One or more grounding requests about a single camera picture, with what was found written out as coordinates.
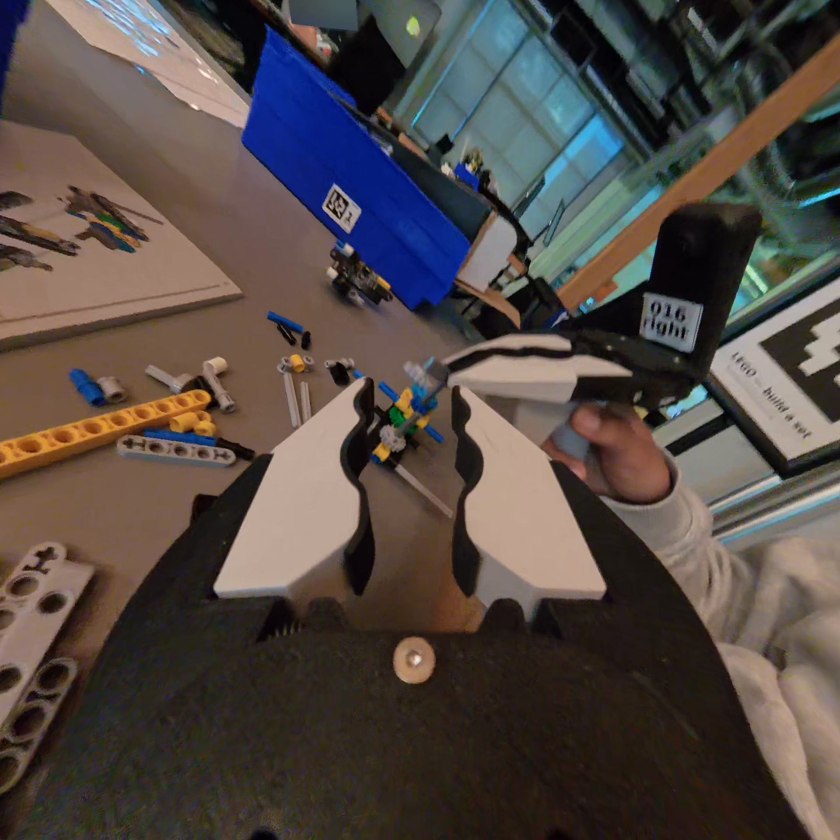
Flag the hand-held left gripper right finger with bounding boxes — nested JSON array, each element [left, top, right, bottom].
[[450, 386, 607, 623]]

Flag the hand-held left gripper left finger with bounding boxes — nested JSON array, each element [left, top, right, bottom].
[[213, 377, 377, 603]]

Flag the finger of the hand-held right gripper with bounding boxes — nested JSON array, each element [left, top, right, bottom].
[[438, 333, 581, 370], [448, 357, 636, 448]]

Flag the colourful lego gear assembly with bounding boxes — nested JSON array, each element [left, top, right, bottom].
[[369, 379, 455, 519]]

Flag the person's right forearm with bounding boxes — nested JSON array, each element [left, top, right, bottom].
[[600, 459, 749, 657]]

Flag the short grey lego beam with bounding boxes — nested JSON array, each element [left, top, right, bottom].
[[116, 434, 238, 468]]

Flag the blue lego axle pin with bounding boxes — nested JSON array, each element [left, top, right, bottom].
[[143, 429, 219, 448]]

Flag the white-tipped grey lego connector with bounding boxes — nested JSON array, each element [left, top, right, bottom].
[[201, 356, 236, 413]]

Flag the black lego subassembly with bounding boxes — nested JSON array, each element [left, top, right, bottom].
[[326, 241, 395, 308]]

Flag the grey and black lego connector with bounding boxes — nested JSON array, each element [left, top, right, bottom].
[[144, 364, 206, 396]]

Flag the long yellow lego beam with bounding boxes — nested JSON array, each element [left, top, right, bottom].
[[0, 388, 213, 480]]

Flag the lego instruction booklet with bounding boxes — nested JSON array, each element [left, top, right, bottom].
[[0, 118, 245, 352]]

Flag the person's right hand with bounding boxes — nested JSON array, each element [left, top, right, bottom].
[[541, 402, 677, 506]]

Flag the brown and white cardboard box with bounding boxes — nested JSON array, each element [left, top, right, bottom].
[[455, 209, 527, 298]]

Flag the wooden beam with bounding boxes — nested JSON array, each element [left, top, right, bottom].
[[556, 31, 840, 311]]

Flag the white framed sign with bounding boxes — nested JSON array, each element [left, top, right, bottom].
[[707, 276, 840, 479]]

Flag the blue pin with grey bush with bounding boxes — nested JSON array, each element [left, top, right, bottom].
[[68, 368, 130, 408]]

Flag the blue plastic bin black tray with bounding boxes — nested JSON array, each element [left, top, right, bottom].
[[241, 26, 472, 312]]

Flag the black desk monitor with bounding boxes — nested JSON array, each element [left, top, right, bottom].
[[327, 12, 411, 102]]

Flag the white paper sheets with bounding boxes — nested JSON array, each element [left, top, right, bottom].
[[46, 0, 253, 129]]

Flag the large dark wall screen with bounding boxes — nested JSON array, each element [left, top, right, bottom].
[[360, 0, 444, 70]]

